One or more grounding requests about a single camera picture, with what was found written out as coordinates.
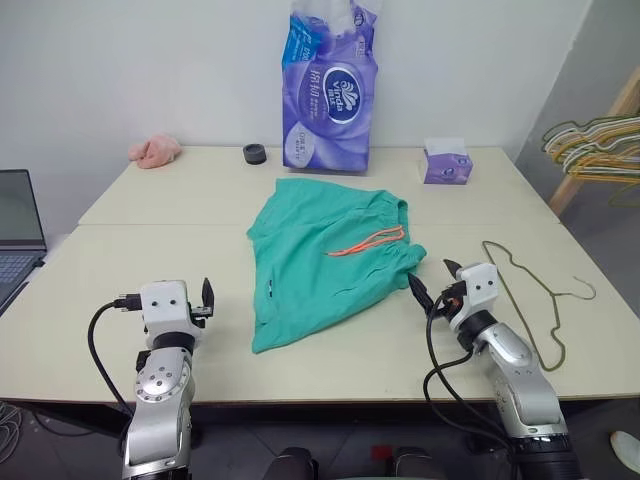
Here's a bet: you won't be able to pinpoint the grey floor cables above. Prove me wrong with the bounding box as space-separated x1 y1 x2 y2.
0 398 25 457

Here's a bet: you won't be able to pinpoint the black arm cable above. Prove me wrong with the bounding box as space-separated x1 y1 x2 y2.
87 293 144 417
422 294 507 452

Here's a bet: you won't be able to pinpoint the dark rounded shape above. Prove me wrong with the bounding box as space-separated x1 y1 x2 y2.
268 446 322 480
391 446 437 480

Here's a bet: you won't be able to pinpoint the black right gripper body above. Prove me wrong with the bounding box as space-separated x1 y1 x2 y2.
432 279 469 322

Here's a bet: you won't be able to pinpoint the large purple tissue pack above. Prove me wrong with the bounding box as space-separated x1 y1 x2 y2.
280 0 380 176

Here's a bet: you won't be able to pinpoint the bunch of wire hangers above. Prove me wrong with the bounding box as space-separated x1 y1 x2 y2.
557 127 640 207

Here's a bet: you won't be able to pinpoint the small purple tissue box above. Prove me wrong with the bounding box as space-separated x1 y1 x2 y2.
422 137 476 186

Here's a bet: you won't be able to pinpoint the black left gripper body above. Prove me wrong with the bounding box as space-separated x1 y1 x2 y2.
188 302 217 332

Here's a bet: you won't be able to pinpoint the olive green wire hanger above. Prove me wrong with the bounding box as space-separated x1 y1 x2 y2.
481 239 598 374

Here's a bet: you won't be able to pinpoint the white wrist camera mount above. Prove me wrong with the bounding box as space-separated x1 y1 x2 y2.
139 280 193 347
448 262 499 332

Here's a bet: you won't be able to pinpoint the white shoe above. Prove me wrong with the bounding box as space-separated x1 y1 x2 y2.
609 430 640 474

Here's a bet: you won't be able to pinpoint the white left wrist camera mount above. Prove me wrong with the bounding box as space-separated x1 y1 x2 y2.
139 280 193 347

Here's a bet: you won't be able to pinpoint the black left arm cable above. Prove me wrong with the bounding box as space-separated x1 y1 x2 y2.
87 293 144 417

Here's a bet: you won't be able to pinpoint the green shorts with orange drawstring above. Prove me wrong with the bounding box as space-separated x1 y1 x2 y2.
245 178 429 355

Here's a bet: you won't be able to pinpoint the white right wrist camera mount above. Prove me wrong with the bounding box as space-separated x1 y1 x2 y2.
448 262 499 332

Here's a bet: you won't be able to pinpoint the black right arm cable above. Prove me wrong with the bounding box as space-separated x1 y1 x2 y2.
422 294 507 452

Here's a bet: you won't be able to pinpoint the grey laptop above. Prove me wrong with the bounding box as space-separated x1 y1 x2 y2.
0 168 49 317

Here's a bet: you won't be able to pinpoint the pink cloth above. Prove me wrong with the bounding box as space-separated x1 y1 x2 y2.
128 132 183 170

